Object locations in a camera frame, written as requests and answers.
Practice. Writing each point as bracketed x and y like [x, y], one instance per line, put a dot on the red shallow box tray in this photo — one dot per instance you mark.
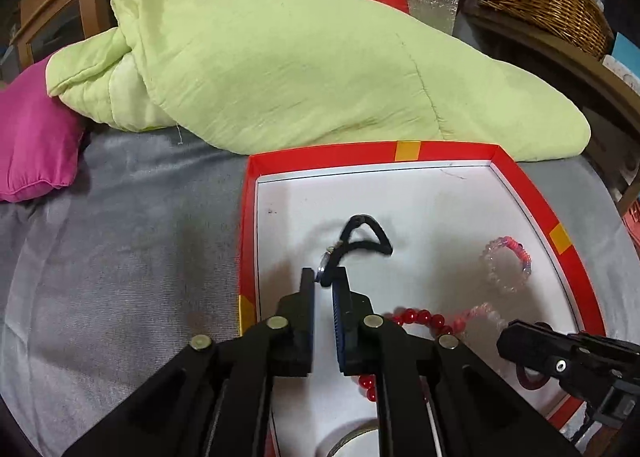
[440, 204]

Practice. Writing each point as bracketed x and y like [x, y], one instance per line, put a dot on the light green folded duvet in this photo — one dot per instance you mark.
[254, 76]

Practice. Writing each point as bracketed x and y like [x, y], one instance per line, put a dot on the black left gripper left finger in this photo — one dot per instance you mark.
[295, 341]

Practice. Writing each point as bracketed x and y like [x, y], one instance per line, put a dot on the wicker basket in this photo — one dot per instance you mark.
[578, 22]

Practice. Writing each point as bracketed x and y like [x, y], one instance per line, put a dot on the grey bed blanket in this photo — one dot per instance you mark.
[121, 331]

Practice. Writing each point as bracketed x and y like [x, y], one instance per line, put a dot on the blue paper box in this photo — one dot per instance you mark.
[627, 53]

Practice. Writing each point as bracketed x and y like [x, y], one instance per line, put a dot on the wooden shelf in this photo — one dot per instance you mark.
[576, 74]

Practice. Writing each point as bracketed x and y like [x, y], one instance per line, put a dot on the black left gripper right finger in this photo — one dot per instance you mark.
[349, 310]

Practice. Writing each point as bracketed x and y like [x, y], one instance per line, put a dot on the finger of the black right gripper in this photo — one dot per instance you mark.
[540, 348]

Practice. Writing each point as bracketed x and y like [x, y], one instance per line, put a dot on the magenta pillow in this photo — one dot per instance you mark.
[40, 138]

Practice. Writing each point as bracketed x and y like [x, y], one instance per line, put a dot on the maroon bangle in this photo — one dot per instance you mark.
[529, 379]

